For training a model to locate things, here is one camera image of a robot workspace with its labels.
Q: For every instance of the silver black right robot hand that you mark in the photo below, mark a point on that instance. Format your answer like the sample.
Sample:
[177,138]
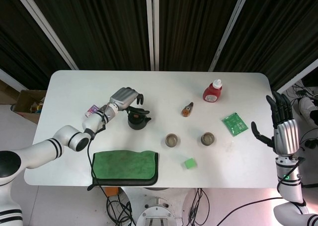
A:
[285,136]

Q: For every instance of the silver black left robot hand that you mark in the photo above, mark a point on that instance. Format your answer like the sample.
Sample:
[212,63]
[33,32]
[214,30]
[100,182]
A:
[121,98]

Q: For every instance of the black teapot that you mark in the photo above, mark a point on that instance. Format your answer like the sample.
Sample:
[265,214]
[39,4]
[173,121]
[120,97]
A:
[136,124]

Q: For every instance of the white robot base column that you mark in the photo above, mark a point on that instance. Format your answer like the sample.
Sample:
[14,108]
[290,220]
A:
[156,211]

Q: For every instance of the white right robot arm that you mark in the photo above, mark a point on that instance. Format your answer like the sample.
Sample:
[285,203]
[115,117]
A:
[290,191]

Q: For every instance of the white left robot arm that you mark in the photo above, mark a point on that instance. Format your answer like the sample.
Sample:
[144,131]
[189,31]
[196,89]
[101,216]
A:
[49,149]

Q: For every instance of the dark cup beige inside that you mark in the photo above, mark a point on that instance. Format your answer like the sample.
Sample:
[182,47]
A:
[172,140]
[207,139]

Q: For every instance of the small black floor device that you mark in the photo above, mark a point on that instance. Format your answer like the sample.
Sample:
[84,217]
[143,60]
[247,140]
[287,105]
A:
[310,144]

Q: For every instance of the purple tissue pack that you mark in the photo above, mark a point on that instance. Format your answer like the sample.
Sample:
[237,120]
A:
[92,109]

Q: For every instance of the white black rounded object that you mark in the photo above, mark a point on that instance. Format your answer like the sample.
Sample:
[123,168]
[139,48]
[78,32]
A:
[306,109]

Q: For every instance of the green sachet packet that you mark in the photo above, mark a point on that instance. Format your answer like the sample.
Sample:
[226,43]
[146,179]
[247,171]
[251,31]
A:
[234,124]

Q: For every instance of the green folded towel black trim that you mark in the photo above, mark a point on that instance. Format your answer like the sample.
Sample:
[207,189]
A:
[124,166]

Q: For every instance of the black pleated curtain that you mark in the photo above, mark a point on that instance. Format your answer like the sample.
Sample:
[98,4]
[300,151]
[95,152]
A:
[99,24]

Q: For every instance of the red sauce bottle white cap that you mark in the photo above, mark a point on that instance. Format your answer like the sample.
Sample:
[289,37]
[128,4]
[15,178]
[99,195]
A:
[211,92]

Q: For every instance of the orange object under table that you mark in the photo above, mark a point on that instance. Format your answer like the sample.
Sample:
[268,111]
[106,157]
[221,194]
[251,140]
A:
[111,191]

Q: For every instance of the green foam cube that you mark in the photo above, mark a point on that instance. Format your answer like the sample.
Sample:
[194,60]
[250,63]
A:
[190,163]

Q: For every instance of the cardboard box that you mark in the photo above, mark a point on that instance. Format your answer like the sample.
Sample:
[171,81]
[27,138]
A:
[22,104]

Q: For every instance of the white frame post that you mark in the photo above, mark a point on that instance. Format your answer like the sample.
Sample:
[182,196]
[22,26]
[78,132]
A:
[7,77]
[231,24]
[149,24]
[44,24]
[295,80]

